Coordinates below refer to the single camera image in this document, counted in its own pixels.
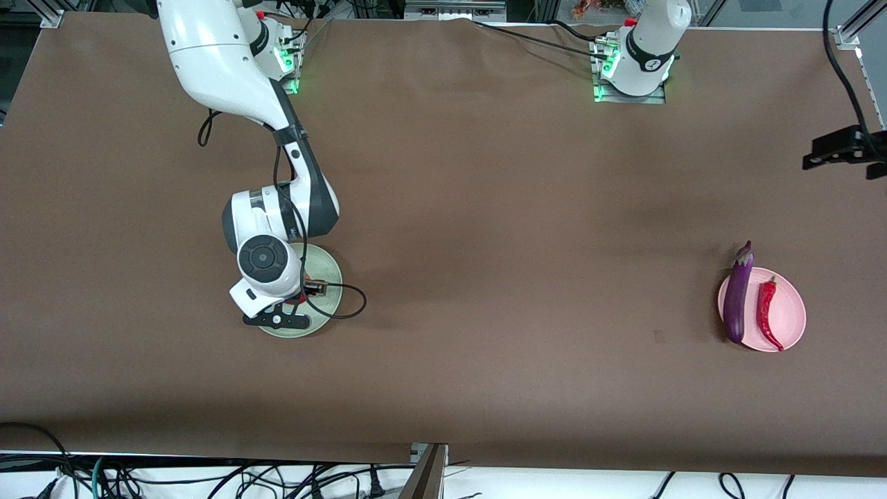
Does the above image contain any teal cable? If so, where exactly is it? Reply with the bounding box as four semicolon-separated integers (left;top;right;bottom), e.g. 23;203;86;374
90;454;115;499

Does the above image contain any colourful background object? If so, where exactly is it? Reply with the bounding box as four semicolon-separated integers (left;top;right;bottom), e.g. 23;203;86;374
572;0;628;20

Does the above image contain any pale green round plate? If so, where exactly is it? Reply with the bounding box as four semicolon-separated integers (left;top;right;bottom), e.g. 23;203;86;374
256;243;344;339

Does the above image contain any pink round plate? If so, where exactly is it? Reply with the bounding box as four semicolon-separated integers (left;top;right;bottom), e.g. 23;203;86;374
717;267;807;353

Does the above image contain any red chili pepper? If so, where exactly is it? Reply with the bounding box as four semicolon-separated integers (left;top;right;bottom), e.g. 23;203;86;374
756;276;785;352

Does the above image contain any aluminium frame post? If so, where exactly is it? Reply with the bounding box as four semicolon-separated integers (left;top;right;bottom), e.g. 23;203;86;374
398;444;450;499

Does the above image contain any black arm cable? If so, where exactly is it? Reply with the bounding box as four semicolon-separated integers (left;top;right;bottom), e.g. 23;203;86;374
197;110;367;321
823;0;872;139

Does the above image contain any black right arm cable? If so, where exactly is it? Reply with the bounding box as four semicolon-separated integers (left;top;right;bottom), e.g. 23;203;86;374
197;110;367;321

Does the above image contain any grey metal equipment box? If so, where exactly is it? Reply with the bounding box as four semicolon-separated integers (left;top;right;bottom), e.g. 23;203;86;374
404;0;508;21

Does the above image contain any brown table cover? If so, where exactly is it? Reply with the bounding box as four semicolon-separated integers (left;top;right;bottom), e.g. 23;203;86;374
0;14;887;479

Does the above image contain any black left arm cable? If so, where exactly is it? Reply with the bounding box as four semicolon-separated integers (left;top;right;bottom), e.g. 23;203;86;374
823;0;872;139

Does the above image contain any aluminium side rail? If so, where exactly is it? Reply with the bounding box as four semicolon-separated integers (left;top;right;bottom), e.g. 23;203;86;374
856;49;887;132

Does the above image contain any black cable across table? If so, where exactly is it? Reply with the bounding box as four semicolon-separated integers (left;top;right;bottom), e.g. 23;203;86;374
473;19;611;60

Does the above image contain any purple eggplant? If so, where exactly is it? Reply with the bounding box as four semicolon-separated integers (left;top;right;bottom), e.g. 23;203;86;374
723;240;755;345

